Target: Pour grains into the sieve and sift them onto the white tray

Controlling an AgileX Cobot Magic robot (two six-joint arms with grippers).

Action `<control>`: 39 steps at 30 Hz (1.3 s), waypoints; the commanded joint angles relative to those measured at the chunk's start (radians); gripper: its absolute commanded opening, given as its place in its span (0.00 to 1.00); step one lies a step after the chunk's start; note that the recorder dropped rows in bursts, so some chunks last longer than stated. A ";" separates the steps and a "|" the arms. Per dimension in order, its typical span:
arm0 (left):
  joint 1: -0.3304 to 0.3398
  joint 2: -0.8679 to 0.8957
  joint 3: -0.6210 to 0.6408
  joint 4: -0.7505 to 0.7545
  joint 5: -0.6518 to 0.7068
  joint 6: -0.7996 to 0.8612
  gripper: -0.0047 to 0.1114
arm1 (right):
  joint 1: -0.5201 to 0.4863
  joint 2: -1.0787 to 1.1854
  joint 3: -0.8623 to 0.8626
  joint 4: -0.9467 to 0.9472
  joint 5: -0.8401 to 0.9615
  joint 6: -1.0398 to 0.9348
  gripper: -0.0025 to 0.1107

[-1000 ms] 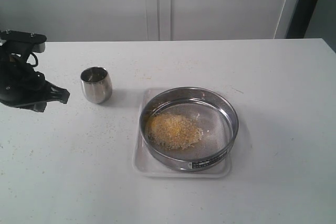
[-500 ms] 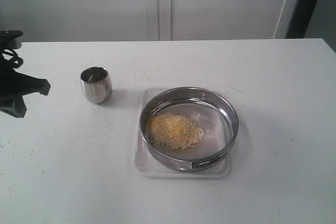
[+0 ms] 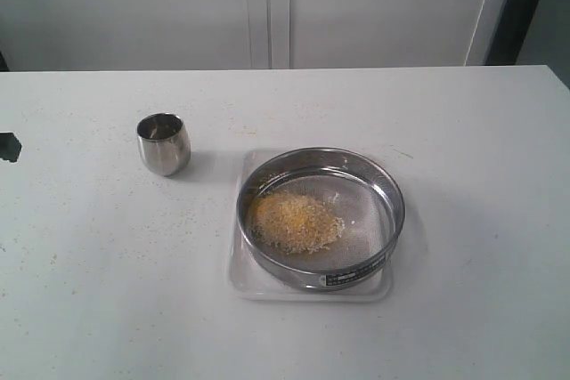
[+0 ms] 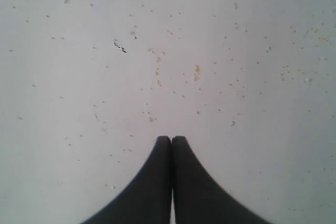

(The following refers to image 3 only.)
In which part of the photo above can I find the yellow grain mixture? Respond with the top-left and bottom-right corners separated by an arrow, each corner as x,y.
246,191 -> 345,255

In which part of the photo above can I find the round steel mesh sieve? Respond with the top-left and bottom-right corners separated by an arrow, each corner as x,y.
235,145 -> 407,295

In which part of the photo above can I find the stainless steel cup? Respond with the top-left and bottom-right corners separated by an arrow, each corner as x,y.
136,113 -> 191,176

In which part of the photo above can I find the white square plastic tray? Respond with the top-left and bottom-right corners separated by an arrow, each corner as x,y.
228,149 -> 395,305

